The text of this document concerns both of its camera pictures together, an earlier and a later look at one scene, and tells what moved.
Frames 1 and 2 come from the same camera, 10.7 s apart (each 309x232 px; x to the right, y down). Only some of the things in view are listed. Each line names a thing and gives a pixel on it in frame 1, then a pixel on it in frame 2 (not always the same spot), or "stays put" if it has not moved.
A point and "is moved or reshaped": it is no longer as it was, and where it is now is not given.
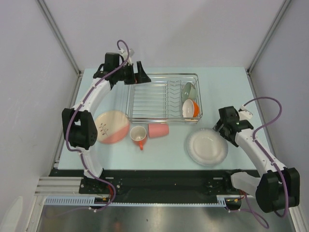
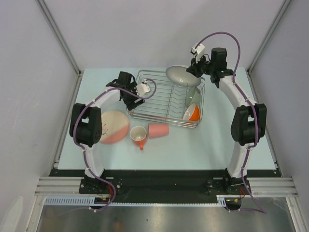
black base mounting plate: x=156 y=185 stays put
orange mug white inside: x=138 y=135 stays put
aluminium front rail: x=58 y=186 stays put
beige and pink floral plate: x=112 y=126 stays put
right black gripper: x=217 y=127 → x=193 y=68
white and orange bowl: x=190 y=108 is moved or reshaped
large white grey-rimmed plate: x=206 y=147 → x=178 y=75
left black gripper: x=140 y=77 → x=132 y=105
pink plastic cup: x=158 y=130 stays put
